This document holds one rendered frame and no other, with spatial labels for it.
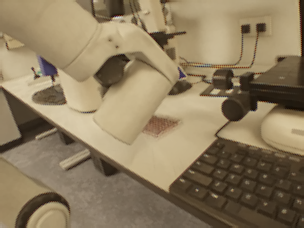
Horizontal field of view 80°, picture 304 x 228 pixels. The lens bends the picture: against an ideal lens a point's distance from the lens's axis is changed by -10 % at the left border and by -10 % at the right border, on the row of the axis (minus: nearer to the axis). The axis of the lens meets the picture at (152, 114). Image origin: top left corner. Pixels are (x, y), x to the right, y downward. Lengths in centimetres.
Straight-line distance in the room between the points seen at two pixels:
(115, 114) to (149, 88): 5
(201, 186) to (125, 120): 12
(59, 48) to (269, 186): 27
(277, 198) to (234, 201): 5
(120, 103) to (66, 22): 11
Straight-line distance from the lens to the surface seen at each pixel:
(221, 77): 36
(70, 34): 20
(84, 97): 63
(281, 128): 34
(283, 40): 103
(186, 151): 35
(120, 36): 22
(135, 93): 24
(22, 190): 54
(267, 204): 24
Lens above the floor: 94
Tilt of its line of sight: 21 degrees down
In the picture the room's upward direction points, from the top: 9 degrees counter-clockwise
